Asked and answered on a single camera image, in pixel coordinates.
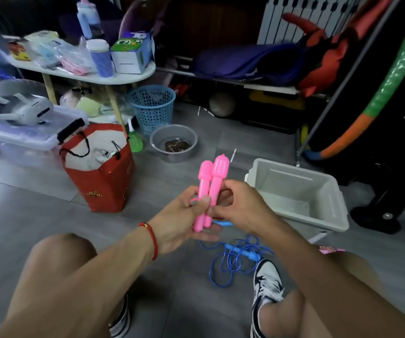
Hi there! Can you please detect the wound pink-handled rope bundle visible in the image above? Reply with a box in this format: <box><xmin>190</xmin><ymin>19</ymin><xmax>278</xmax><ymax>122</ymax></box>
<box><xmin>318</xmin><ymin>245</ymin><xmax>346</xmax><ymax>256</ymax></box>

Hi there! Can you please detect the pink thin cord jump rope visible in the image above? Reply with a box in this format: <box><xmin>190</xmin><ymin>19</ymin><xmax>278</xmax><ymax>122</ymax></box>
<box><xmin>189</xmin><ymin>154</ymin><xmax>231</xmax><ymax>233</ymax></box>

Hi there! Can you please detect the white oval side table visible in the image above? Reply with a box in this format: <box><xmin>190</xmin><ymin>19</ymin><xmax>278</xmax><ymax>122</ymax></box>
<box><xmin>7</xmin><ymin>56</ymin><xmax>157</xmax><ymax>132</ymax></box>

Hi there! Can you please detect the blue skipping rope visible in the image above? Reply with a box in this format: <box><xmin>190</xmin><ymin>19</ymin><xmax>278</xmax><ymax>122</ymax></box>
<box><xmin>199</xmin><ymin>220</ymin><xmax>275</xmax><ymax>288</ymax></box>

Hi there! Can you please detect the multicoloured hula hoop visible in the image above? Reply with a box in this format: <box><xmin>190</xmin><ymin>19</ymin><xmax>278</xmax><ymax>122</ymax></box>
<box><xmin>302</xmin><ymin>0</ymin><xmax>405</xmax><ymax>161</ymax></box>

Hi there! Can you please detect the yellow flat board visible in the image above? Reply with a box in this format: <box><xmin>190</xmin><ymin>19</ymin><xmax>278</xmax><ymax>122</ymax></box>
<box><xmin>248</xmin><ymin>89</ymin><xmax>307</xmax><ymax>110</ymax></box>

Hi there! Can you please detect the black rectangular pad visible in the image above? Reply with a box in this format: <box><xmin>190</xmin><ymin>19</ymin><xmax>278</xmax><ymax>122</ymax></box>
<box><xmin>57</xmin><ymin>117</ymin><xmax>86</xmax><ymax>145</ymax></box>

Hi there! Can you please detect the red string bracelet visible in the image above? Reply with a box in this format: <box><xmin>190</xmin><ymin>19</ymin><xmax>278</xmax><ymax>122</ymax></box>
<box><xmin>139</xmin><ymin>223</ymin><xmax>159</xmax><ymax>261</ymax></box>

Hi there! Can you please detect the blue cup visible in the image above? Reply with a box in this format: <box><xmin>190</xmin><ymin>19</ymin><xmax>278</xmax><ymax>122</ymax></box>
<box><xmin>85</xmin><ymin>39</ymin><xmax>114</xmax><ymax>78</ymax></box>

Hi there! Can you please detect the grey plastic basin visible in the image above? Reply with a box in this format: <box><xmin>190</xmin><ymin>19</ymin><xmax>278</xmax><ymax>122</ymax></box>
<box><xmin>149</xmin><ymin>124</ymin><xmax>199</xmax><ymax>163</ymax></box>

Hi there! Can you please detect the person's leg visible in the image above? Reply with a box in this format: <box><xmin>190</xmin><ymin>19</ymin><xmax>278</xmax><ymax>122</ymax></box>
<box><xmin>258</xmin><ymin>251</ymin><xmax>386</xmax><ymax>338</ymax></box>
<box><xmin>5</xmin><ymin>233</ymin><xmax>129</xmax><ymax>338</ymax></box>

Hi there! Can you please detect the grey plastic storage bin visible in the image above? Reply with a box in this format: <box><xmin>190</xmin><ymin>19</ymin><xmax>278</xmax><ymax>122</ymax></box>
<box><xmin>244</xmin><ymin>158</ymin><xmax>350</xmax><ymax>243</ymax></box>

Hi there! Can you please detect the white bottle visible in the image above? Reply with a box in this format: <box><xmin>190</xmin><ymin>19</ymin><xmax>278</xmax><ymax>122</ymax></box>
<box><xmin>76</xmin><ymin>0</ymin><xmax>103</xmax><ymax>39</ymax></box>

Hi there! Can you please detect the pink packet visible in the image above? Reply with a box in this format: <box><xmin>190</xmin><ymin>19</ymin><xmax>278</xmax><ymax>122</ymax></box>
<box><xmin>58</xmin><ymin>56</ymin><xmax>90</xmax><ymax>76</ymax></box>

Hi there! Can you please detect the person's left shoe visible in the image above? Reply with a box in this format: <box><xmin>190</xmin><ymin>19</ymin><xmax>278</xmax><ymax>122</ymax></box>
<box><xmin>109</xmin><ymin>293</ymin><xmax>132</xmax><ymax>338</ymax></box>

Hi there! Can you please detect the clear plastic storage bin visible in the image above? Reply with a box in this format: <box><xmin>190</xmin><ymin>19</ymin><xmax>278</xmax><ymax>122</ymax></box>
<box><xmin>0</xmin><ymin>105</ymin><xmax>89</xmax><ymax>169</ymax></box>

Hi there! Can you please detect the person's right hand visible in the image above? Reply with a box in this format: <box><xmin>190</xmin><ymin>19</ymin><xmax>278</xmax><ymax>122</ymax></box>
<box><xmin>208</xmin><ymin>179</ymin><xmax>277</xmax><ymax>240</ymax></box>

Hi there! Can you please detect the blue folded mat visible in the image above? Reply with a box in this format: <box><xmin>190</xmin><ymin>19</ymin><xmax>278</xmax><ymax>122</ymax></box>
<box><xmin>190</xmin><ymin>42</ymin><xmax>305</xmax><ymax>85</ymax></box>

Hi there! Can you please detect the blue mesh wastebasket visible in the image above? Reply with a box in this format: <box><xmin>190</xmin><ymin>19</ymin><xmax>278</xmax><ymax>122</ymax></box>
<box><xmin>126</xmin><ymin>84</ymin><xmax>177</xmax><ymax>138</ymax></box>

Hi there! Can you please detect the person's left leg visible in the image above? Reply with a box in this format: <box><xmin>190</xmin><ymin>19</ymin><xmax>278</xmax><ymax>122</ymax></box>
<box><xmin>5</xmin><ymin>233</ymin><xmax>129</xmax><ymax>338</ymax></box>

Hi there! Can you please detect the clear plastic bag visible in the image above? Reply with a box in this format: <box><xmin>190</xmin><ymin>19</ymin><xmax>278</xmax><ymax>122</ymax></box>
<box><xmin>60</xmin><ymin>86</ymin><xmax>133</xmax><ymax>118</ymax></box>

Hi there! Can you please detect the person's right shoe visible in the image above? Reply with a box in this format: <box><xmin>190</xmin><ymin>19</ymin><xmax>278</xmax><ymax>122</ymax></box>
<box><xmin>250</xmin><ymin>258</ymin><xmax>285</xmax><ymax>338</ymax></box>

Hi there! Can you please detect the white radiator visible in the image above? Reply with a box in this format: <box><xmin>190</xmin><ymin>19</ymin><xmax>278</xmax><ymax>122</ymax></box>
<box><xmin>257</xmin><ymin>0</ymin><xmax>363</xmax><ymax>46</ymax></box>

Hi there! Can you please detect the person's left forearm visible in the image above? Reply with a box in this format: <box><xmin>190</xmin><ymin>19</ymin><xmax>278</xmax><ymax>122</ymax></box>
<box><xmin>0</xmin><ymin>225</ymin><xmax>158</xmax><ymax>338</ymax></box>

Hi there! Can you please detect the orange red fabric bag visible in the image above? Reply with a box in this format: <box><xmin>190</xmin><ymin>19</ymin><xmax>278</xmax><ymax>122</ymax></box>
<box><xmin>281</xmin><ymin>0</ymin><xmax>397</xmax><ymax>97</ymax></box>

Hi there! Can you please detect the red snack packet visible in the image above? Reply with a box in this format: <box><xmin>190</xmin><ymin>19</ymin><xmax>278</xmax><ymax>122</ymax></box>
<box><xmin>7</xmin><ymin>40</ymin><xmax>31</xmax><ymax>62</ymax></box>

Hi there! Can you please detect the white cable bundle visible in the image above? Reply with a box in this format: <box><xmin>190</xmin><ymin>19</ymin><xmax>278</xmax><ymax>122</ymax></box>
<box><xmin>93</xmin><ymin>149</ymin><xmax>117</xmax><ymax>164</ymax></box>

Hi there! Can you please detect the red paper bag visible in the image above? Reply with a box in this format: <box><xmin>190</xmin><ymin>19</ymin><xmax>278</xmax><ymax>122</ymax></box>
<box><xmin>60</xmin><ymin>123</ymin><xmax>135</xmax><ymax>214</ymax></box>

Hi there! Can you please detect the brown ball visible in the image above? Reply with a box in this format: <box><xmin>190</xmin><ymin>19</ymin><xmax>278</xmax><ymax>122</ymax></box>
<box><xmin>209</xmin><ymin>91</ymin><xmax>237</xmax><ymax>118</ymax></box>

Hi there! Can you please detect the grey balance dome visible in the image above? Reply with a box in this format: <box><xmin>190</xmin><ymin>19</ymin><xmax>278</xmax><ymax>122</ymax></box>
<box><xmin>0</xmin><ymin>79</ymin><xmax>48</xmax><ymax>120</ymax></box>

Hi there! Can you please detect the black weight machine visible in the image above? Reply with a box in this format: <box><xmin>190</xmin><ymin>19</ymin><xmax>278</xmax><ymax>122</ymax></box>
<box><xmin>311</xmin><ymin>0</ymin><xmax>405</xmax><ymax>235</ymax></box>

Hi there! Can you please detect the brown tangled strap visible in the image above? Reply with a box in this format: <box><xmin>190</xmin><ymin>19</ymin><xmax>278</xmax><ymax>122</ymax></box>
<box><xmin>164</xmin><ymin>138</ymin><xmax>192</xmax><ymax>153</ymax></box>

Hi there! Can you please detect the person's right forearm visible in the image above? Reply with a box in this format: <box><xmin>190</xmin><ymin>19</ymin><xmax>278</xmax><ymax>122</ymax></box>
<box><xmin>262</xmin><ymin>225</ymin><xmax>405</xmax><ymax>338</ymax></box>

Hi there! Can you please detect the person's left hand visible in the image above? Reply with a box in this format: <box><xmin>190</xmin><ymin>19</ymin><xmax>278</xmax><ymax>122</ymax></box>
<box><xmin>148</xmin><ymin>186</ymin><xmax>223</xmax><ymax>257</ymax></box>

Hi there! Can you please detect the person's right leg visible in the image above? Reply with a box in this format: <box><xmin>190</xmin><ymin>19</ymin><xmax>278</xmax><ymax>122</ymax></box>
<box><xmin>258</xmin><ymin>251</ymin><xmax>386</xmax><ymax>338</ymax></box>

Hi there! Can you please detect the green spray bottle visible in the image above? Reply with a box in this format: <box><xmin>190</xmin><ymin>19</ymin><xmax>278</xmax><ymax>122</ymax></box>
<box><xmin>127</xmin><ymin>118</ymin><xmax>144</xmax><ymax>153</ymax></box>

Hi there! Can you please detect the person's shoe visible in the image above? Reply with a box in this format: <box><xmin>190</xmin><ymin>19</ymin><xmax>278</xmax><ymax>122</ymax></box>
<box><xmin>109</xmin><ymin>293</ymin><xmax>132</xmax><ymax>338</ymax></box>
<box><xmin>250</xmin><ymin>258</ymin><xmax>285</xmax><ymax>338</ymax></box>

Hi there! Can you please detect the white VR headset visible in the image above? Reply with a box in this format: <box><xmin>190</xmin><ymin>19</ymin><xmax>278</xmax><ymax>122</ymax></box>
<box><xmin>0</xmin><ymin>93</ymin><xmax>54</xmax><ymax>126</ymax></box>

